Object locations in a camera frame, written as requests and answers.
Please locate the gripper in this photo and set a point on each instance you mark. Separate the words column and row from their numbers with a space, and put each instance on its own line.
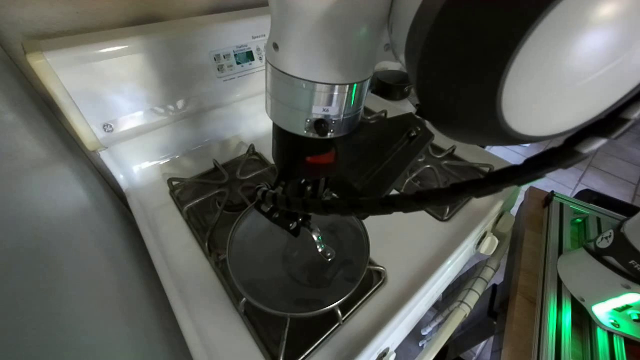
column 295, row 155

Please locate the dark pan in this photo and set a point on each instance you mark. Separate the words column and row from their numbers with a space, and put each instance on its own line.
column 391, row 82

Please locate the white gas stove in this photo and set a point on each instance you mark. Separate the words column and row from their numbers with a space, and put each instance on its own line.
column 165, row 95

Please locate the black stove burner grate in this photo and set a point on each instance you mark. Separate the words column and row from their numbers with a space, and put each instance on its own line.
column 450, row 172
column 220, row 200

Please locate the white stove knob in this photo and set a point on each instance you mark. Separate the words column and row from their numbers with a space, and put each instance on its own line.
column 488, row 244
column 385, row 354

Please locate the clear glass pan lid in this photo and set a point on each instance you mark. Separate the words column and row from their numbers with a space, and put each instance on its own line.
column 280, row 270

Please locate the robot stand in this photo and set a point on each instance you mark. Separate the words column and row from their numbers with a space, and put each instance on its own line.
column 525, row 280

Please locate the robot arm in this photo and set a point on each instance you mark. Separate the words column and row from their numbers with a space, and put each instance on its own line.
column 500, row 60

